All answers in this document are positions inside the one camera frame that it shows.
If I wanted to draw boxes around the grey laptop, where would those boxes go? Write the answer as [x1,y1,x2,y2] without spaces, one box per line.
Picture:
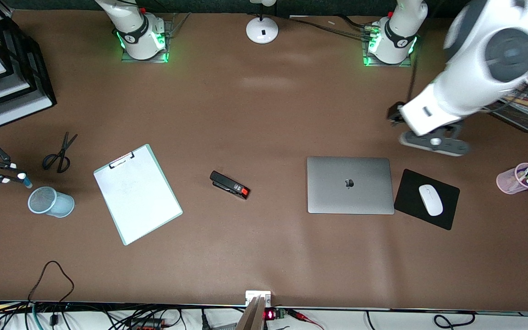
[307,156,395,215]

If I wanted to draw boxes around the light blue mesh cup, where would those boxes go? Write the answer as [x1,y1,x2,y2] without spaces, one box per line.
[27,186,75,218]

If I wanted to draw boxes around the black scissors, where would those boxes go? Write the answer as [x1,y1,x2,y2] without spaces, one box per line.
[42,132,78,174]

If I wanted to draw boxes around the black mouse pad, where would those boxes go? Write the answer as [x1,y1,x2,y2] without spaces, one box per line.
[393,169,461,231]

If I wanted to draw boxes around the white computer mouse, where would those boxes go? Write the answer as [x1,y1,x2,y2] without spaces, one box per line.
[418,184,444,217]

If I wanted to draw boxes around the black stacked paper trays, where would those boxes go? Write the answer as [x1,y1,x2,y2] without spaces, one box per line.
[0,8,57,128]

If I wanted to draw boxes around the orange pencil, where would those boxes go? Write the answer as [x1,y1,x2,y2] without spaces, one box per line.
[502,94,528,109]

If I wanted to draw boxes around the pink translucent cup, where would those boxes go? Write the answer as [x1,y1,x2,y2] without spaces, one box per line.
[496,163,528,195]

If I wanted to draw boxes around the mint green clipboard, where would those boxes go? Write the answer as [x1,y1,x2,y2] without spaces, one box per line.
[93,143,183,246]

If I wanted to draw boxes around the white round lamp base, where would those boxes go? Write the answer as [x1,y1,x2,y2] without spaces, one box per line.
[246,0,279,45]

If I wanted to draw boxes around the black stapler with red end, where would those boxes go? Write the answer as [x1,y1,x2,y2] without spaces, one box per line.
[209,170,250,200]

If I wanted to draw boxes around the orange black connector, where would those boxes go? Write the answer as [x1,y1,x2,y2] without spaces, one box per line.
[129,318,164,330]

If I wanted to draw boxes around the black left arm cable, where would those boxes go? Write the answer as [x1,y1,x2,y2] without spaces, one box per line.
[408,39,423,104]

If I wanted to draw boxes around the black looped cable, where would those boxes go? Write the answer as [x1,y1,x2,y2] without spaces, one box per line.
[27,260,75,304]

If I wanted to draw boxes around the black cable bundle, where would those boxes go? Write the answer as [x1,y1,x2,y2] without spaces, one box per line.
[287,15,379,39]

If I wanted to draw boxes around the black coiled cable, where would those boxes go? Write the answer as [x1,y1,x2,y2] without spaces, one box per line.
[365,311,478,330]

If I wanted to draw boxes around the red wire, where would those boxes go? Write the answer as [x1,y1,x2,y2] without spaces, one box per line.
[287,308,325,330]

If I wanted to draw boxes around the white camera bracket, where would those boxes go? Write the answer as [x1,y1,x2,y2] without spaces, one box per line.
[245,290,272,307]

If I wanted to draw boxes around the wooden post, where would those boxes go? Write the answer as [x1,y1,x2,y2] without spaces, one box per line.
[236,296,267,330]

